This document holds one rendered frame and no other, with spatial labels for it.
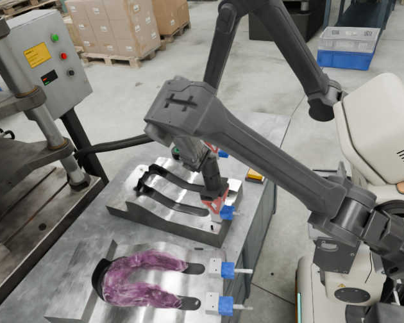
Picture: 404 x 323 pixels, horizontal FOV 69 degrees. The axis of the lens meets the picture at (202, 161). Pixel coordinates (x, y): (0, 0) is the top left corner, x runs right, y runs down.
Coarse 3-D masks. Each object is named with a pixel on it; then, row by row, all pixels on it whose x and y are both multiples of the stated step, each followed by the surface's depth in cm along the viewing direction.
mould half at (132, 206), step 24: (144, 168) 133; (168, 168) 120; (120, 192) 123; (168, 192) 113; (192, 192) 114; (240, 192) 115; (120, 216) 120; (144, 216) 111; (168, 216) 107; (192, 216) 105; (216, 240) 101
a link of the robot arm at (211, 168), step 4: (208, 156) 89; (212, 156) 90; (208, 160) 88; (212, 160) 89; (216, 160) 89; (208, 164) 88; (212, 164) 88; (216, 164) 90; (204, 168) 89; (208, 168) 89; (212, 168) 89; (216, 168) 90; (204, 172) 90; (208, 172) 89; (212, 172) 90; (216, 172) 90; (208, 176) 90
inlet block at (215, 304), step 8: (208, 296) 83; (216, 296) 83; (208, 304) 81; (216, 304) 81; (224, 304) 82; (232, 304) 82; (240, 304) 82; (208, 312) 81; (216, 312) 81; (224, 312) 81; (232, 312) 80
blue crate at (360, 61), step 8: (320, 56) 361; (328, 56) 356; (336, 56) 351; (344, 56) 346; (352, 56) 341; (360, 56) 338; (368, 56) 334; (320, 64) 366; (328, 64) 361; (336, 64) 357; (344, 64) 352; (352, 64) 347; (360, 64) 343; (368, 64) 339
